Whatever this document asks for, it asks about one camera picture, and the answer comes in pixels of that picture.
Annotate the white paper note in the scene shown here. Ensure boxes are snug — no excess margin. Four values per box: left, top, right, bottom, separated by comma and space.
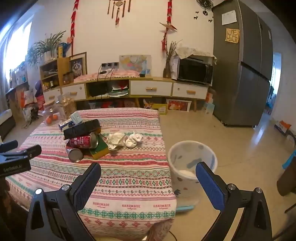
221, 10, 238, 25

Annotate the white wall power strip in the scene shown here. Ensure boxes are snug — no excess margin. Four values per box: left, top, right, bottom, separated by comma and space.
101, 62, 119, 70

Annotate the black plastic tray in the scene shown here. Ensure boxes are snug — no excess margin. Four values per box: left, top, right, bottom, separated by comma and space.
63, 119, 101, 140

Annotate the red string with straw hat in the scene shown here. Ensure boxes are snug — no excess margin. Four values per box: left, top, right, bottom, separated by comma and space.
159, 0, 178, 55

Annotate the black box in cabinet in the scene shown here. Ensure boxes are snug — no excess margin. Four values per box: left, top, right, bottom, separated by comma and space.
89, 82, 108, 97

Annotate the grey refrigerator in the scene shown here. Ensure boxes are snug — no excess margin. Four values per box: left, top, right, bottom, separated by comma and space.
212, 0, 274, 127

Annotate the glass jar with wooden lid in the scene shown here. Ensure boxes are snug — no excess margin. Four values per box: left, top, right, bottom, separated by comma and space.
43, 100, 61, 126

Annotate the dark sofa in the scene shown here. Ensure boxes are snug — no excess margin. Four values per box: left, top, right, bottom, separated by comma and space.
0, 109, 16, 140

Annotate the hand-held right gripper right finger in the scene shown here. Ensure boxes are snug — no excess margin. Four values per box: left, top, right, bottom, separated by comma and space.
196, 161, 273, 241

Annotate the framed red picture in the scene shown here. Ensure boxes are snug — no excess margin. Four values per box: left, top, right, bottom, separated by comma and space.
166, 99, 192, 112

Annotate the yellow cardboard box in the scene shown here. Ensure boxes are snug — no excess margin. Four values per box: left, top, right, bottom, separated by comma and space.
143, 102, 168, 115

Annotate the red hanging firecracker string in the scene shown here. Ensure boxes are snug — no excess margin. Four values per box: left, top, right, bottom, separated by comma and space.
70, 0, 80, 44

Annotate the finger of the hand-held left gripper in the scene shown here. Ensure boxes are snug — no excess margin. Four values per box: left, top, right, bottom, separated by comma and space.
0, 140, 19, 153
0, 145, 42, 161

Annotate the light blue flat board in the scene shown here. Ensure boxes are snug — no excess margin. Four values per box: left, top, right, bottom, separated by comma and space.
176, 204, 195, 213

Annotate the map picture board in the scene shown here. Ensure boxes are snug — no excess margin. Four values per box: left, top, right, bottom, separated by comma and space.
119, 55, 152, 76

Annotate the black microwave oven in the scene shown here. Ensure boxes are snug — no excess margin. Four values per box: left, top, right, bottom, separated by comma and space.
177, 57, 214, 86

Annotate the blue white carton box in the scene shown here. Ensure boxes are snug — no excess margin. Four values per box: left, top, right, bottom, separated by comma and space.
58, 118, 75, 132

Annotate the wooden open shelf unit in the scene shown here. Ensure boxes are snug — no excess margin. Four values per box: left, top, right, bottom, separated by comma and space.
39, 57, 70, 91

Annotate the vase with dry twigs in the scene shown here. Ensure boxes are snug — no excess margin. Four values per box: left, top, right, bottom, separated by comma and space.
161, 40, 183, 79

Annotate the silver drink can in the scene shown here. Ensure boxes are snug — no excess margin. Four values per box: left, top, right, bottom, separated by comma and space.
67, 148, 84, 163

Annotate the small blue drink carton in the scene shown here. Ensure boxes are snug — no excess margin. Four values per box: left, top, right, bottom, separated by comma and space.
70, 111, 83, 125

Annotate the red tassel wall ornament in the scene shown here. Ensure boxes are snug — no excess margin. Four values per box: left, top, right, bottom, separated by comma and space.
107, 0, 133, 28

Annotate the crumpled white tissue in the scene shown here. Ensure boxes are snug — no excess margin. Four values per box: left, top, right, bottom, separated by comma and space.
125, 131, 144, 148

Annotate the green potted plant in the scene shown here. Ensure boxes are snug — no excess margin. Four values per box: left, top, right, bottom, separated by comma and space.
26, 30, 67, 68

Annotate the black wall fan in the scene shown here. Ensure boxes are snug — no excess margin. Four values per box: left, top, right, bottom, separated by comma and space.
196, 0, 213, 16

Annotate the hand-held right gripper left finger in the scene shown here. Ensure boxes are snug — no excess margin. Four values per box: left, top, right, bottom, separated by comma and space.
24, 162, 101, 241

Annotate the yellow green snack packet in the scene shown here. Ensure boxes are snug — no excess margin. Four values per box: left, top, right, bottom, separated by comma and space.
89, 134, 110, 160

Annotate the framed cat picture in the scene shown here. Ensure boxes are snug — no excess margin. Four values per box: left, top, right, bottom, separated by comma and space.
69, 52, 88, 80

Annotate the clear plastic jar of nuts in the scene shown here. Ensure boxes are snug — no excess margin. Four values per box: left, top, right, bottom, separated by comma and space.
57, 93, 77, 121

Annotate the floral cloth cover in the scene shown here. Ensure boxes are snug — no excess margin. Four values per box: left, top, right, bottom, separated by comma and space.
174, 47, 217, 65

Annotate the crumpled beige paper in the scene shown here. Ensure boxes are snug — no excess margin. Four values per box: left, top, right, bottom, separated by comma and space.
107, 132, 127, 151

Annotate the striped patterned tablecloth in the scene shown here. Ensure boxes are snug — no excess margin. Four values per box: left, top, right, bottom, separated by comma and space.
5, 108, 177, 239

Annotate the red drink can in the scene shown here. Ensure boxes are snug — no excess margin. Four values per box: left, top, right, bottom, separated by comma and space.
67, 133, 99, 149

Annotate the wooden white drawer cabinet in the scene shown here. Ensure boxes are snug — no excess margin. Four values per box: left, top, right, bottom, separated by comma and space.
43, 77, 212, 112

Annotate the stack of papers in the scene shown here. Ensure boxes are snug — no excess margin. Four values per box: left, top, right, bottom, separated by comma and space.
109, 83, 130, 97

